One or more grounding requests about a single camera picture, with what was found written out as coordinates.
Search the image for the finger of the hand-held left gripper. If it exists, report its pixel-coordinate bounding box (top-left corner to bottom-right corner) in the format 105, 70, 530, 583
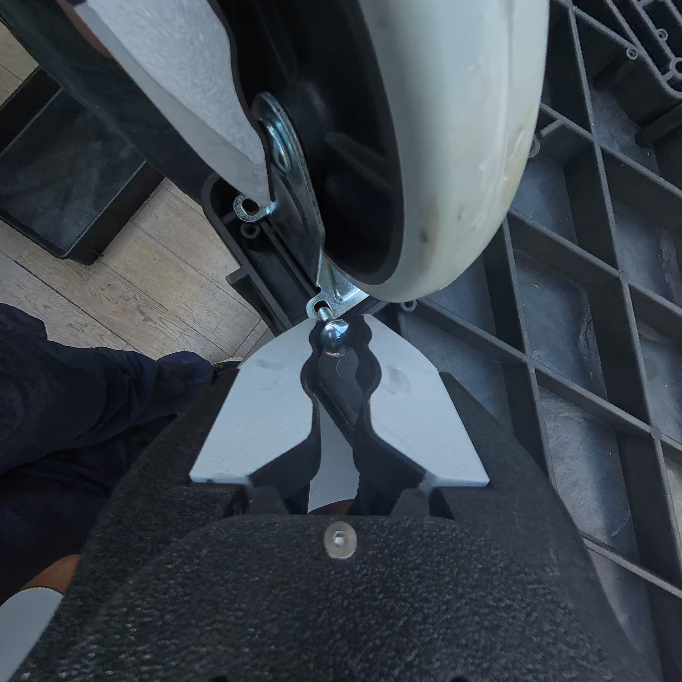
72, 0, 270, 206

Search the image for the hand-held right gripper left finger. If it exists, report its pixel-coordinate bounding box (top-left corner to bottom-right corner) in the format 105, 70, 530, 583
189, 318, 323, 515

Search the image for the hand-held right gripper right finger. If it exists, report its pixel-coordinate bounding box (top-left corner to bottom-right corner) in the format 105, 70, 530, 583
352, 315, 490, 515

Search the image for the round-head steel bolt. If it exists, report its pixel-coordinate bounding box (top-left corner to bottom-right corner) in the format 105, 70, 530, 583
312, 304, 348, 357

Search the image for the black plastic dolly platform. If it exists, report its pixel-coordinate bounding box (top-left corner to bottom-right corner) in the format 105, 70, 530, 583
205, 0, 682, 682

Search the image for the white caster with metal bracket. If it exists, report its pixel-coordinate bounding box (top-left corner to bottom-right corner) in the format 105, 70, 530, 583
218, 0, 551, 320

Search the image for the black framed floor panel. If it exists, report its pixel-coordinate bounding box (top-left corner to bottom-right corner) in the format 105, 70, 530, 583
0, 88, 163, 264

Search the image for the person's right leg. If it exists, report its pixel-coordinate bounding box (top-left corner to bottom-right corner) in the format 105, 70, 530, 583
0, 303, 216, 597

